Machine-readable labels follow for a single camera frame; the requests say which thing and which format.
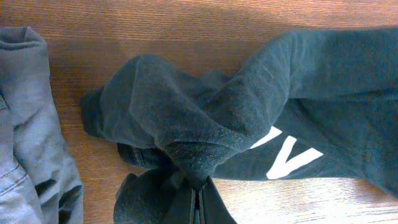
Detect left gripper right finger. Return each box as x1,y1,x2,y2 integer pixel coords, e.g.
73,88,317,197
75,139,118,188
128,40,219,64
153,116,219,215
198,177,236,224

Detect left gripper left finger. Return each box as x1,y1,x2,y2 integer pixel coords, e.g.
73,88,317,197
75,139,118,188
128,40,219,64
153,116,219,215
113,169,195,224

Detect dark green t-shirt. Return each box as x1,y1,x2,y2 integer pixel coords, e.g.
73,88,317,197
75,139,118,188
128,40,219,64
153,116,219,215
81,28,397,195

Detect folded grey shorts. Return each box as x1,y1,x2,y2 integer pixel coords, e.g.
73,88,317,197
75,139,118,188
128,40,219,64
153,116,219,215
1,27,83,223

